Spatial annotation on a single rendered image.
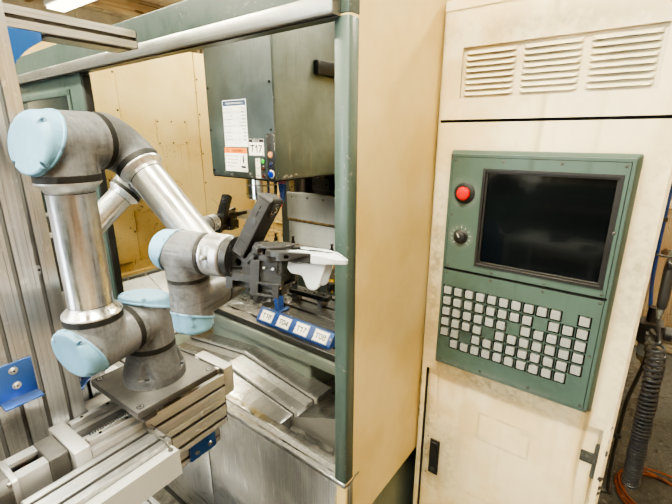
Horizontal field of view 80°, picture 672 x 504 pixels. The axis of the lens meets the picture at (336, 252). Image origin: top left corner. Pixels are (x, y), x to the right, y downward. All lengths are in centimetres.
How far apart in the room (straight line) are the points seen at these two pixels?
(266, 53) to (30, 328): 125
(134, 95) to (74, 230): 206
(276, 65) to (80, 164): 106
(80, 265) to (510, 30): 115
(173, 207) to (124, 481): 58
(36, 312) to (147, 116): 198
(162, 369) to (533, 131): 113
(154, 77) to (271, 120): 137
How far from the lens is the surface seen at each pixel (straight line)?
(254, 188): 207
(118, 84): 288
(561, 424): 147
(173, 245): 75
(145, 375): 113
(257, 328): 198
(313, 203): 247
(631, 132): 119
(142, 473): 106
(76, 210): 91
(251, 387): 185
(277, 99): 176
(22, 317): 114
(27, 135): 91
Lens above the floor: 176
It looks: 16 degrees down
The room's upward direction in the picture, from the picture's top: straight up
